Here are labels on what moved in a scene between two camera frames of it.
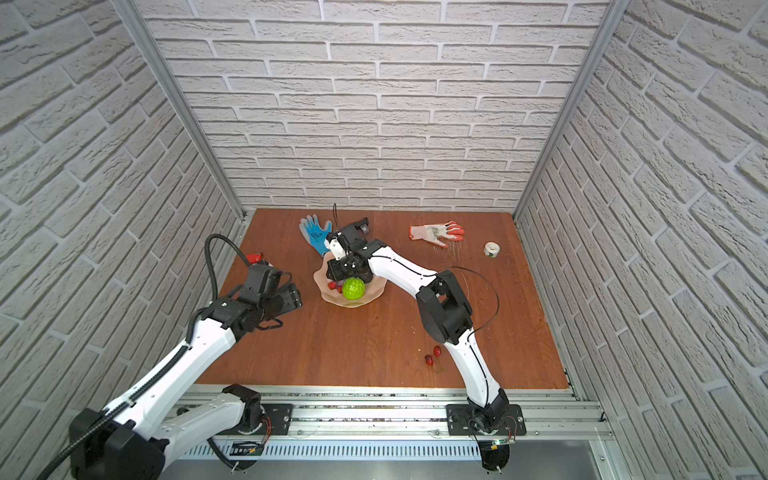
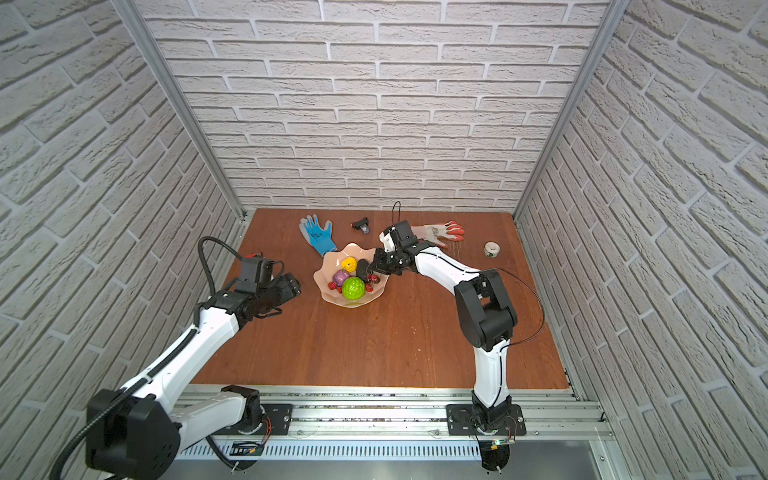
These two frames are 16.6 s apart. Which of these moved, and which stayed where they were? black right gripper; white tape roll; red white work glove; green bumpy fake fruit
Moved: black right gripper
Stayed: white tape roll; red white work glove; green bumpy fake fruit
